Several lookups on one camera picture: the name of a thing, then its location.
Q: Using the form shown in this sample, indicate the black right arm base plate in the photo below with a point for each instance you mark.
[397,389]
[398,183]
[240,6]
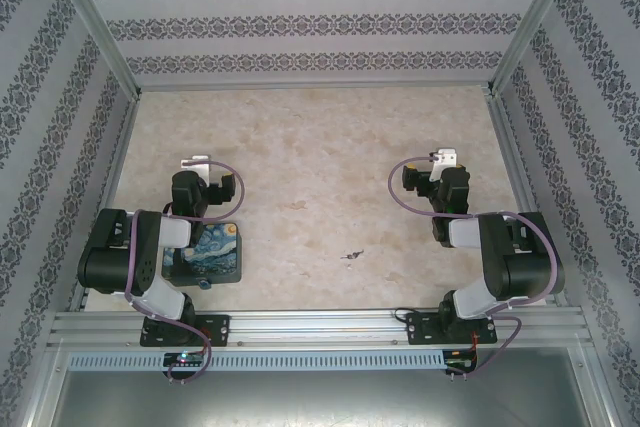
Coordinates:
[420,329]

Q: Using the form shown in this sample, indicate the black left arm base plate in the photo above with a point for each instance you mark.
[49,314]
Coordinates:
[220,329]

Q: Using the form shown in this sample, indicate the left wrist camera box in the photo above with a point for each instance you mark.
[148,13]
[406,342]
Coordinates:
[196,166]

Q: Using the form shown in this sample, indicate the small blue padlock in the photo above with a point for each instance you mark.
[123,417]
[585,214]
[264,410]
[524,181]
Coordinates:
[203,283]

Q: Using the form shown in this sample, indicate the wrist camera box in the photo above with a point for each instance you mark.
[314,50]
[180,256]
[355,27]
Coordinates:
[196,166]
[445,159]

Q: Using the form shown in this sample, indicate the aluminium frame post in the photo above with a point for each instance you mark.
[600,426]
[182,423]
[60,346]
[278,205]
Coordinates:
[537,17]
[95,22]

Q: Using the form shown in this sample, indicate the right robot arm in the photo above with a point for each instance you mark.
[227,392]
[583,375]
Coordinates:
[520,267]

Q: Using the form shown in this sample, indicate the starry night tin box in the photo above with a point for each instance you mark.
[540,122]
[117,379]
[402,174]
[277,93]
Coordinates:
[220,252]

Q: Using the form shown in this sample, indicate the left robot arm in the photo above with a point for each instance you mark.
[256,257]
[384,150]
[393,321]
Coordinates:
[105,257]

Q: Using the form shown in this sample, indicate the small metal key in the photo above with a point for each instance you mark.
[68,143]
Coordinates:
[352,254]

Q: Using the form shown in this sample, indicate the grey metal sheet panel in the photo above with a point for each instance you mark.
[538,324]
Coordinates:
[320,397]

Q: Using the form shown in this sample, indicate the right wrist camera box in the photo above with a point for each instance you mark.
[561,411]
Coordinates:
[445,159]

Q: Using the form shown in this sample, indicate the aluminium side rail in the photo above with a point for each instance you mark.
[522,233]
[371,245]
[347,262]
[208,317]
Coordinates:
[522,187]
[107,197]

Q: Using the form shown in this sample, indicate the aluminium mounting rail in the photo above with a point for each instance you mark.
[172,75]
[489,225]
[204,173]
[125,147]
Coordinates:
[320,327]

